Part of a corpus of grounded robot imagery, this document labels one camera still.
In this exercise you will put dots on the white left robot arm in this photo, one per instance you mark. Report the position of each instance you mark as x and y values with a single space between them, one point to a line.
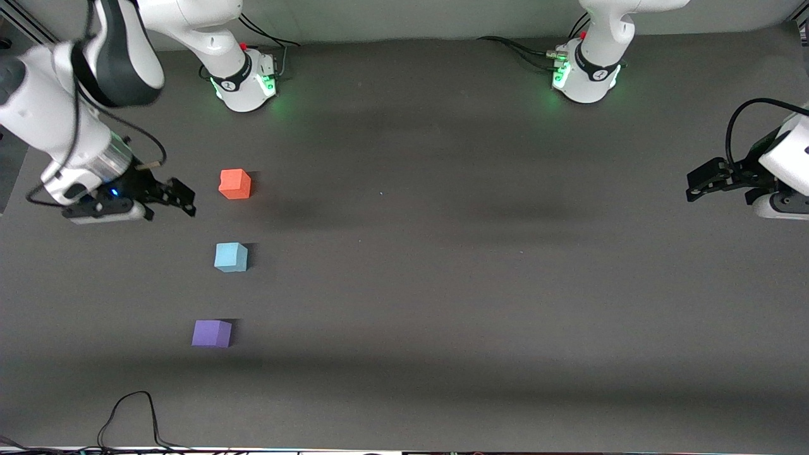
600 38

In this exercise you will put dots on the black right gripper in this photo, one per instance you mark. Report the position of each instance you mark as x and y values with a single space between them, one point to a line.
140 184

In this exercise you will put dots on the purple foam block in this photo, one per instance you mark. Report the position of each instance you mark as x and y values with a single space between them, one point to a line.
211 333

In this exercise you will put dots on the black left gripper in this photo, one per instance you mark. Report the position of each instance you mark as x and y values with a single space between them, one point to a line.
743 171

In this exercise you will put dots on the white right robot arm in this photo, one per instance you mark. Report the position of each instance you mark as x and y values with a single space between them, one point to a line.
38 114

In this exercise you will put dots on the light blue foam block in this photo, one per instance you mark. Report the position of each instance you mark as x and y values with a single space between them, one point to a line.
230 257

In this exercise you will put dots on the orange foam block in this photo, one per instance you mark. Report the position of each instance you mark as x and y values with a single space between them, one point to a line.
235 183

